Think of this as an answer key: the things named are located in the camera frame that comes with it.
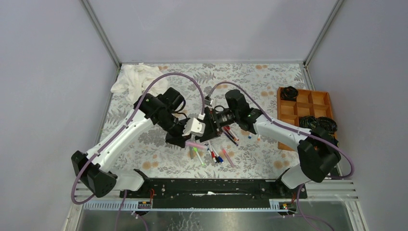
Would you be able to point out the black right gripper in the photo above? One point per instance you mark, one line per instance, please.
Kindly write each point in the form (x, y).
(212, 130)

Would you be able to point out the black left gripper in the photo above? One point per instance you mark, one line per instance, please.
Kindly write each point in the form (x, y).
(178, 139)

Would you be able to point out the pink highlighter pen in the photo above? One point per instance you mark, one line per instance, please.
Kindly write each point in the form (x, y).
(196, 145)

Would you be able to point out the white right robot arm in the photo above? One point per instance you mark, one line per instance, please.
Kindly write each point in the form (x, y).
(317, 154)

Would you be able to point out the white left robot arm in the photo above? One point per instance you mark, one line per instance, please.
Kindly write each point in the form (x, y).
(95, 168)

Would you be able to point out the dark blue pen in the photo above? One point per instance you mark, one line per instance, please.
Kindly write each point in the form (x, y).
(231, 139)

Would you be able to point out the grey pen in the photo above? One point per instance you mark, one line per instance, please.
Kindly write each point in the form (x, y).
(191, 152)

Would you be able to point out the pink thin pen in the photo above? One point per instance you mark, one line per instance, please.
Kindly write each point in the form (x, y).
(228, 158)

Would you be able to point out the floral table mat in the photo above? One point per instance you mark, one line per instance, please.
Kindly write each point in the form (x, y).
(252, 159)

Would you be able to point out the red capped marker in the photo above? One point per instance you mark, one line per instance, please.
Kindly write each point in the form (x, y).
(212, 152)

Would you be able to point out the green capped marker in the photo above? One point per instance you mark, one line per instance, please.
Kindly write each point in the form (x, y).
(198, 156)

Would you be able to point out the blue capped marker lower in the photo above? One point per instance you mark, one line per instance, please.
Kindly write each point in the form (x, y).
(219, 159)

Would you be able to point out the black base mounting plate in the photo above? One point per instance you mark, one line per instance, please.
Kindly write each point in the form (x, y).
(213, 193)

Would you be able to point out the white crumpled cloth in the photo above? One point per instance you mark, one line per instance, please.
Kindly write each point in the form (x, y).
(134, 79)

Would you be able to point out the wooden compartment tray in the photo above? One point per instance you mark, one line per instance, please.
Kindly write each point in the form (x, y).
(305, 108)

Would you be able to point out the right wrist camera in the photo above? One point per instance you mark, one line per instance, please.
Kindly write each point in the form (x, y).
(208, 101)

